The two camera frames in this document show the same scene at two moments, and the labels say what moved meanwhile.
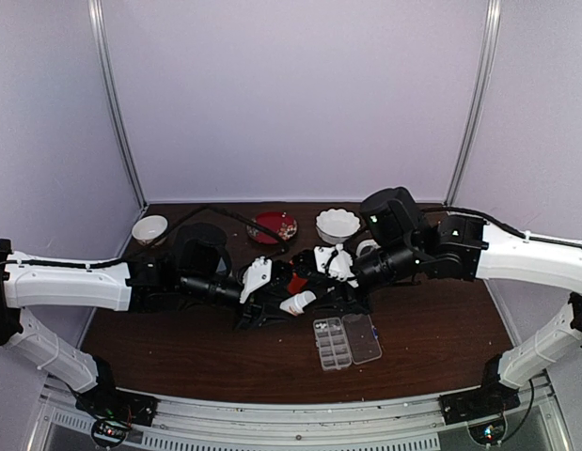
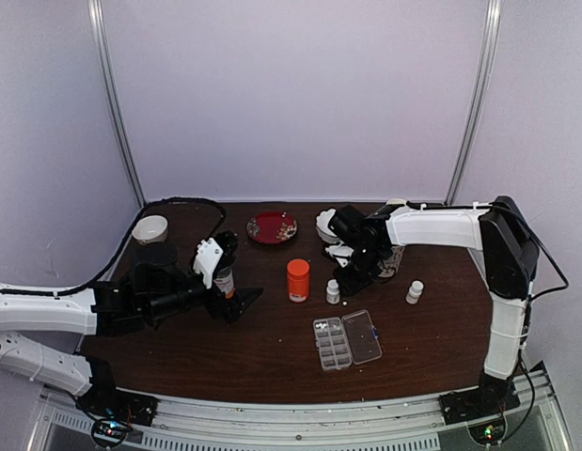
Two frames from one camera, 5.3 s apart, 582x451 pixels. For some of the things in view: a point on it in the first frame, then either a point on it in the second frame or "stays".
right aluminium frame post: [494, 18] stays
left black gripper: [256, 312] → [235, 305]
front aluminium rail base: [534, 422] stays
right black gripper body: [349, 300] → [364, 272]
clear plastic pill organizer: [346, 340] stays
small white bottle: [296, 303] → [415, 292]
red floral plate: [280, 223] stays
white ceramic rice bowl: [150, 228] stays
